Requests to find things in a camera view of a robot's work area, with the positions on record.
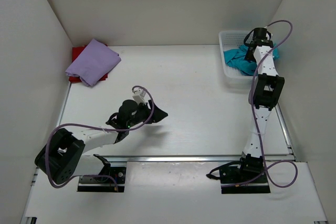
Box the lilac t shirt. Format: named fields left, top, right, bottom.
left=65, top=39, right=121, bottom=87

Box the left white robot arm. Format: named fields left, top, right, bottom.
left=34, top=99, right=168, bottom=188

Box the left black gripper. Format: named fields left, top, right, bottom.
left=127, top=99, right=168, bottom=127

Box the white plastic basket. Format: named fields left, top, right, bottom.
left=218, top=30, right=277, bottom=88

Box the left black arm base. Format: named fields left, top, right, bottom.
left=74, top=154, right=127, bottom=193

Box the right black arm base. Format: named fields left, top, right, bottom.
left=206, top=161, right=270, bottom=195

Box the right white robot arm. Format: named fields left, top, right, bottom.
left=236, top=27, right=285, bottom=182

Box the red t shirt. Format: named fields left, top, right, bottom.
left=68, top=46, right=109, bottom=84

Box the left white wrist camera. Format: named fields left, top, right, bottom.
left=132, top=89, right=146, bottom=104

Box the teal t shirt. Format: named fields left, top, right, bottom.
left=224, top=46, right=279, bottom=77

